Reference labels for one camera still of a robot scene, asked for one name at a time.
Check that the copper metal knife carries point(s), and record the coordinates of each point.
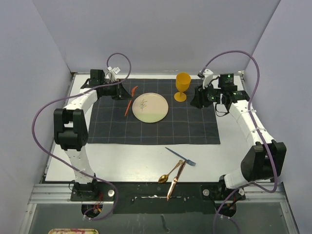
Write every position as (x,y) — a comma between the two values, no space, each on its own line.
(175,180)

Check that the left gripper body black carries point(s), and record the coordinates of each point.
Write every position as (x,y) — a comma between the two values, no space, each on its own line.
(113,90)

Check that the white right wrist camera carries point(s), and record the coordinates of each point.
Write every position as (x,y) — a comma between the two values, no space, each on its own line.
(206,76)

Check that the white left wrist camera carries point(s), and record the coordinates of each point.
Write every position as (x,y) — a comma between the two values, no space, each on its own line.
(112,73)

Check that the beige plate with plant motif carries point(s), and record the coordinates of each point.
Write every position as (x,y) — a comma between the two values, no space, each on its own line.
(150,107)

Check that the orange plastic cup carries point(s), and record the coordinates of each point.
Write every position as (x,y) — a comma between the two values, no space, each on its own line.
(182,84)

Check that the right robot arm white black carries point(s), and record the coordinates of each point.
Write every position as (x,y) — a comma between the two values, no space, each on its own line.
(265,158)

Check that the gold metal spoon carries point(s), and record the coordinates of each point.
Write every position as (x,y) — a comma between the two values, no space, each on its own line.
(164,178)

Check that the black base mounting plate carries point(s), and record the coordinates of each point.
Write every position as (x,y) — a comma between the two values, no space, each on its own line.
(151,197)

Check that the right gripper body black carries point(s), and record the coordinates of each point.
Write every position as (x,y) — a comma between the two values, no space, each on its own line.
(213,94)

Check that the blue plastic fork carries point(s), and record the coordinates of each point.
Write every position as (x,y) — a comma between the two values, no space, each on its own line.
(188,161)

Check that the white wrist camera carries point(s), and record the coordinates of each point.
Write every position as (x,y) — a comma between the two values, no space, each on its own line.
(112,73)
(206,76)

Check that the orange plastic fork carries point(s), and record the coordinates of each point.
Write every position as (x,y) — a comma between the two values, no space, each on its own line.
(129,103)

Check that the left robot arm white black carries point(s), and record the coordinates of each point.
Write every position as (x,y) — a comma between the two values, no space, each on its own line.
(70,128)

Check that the floral tray edge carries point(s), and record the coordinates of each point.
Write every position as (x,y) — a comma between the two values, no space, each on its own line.
(73,231)

